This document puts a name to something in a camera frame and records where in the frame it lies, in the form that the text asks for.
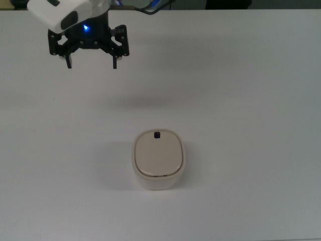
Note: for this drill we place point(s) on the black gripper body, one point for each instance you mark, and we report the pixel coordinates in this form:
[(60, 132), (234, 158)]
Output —
[(94, 32)]

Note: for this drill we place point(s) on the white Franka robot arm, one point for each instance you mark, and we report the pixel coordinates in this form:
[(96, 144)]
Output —
[(50, 12)]

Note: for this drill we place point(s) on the beige trash can lid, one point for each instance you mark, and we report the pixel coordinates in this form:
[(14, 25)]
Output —
[(158, 155)]

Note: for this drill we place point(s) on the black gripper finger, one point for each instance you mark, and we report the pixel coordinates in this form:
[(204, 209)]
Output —
[(120, 42), (64, 49)]

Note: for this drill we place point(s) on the small white trash can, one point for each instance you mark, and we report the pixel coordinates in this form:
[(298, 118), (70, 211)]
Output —
[(160, 182)]

